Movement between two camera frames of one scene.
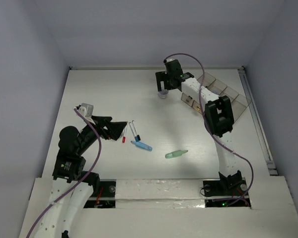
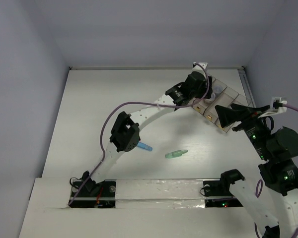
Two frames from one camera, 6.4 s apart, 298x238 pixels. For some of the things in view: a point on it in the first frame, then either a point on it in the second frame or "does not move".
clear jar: [163, 94] to [217, 89]
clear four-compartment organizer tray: [239, 102] does not move
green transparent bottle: [175, 153] does not move
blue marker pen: [142, 145] does not move
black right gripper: [162, 76] to [228, 115]
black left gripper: [115, 128] to [203, 86]
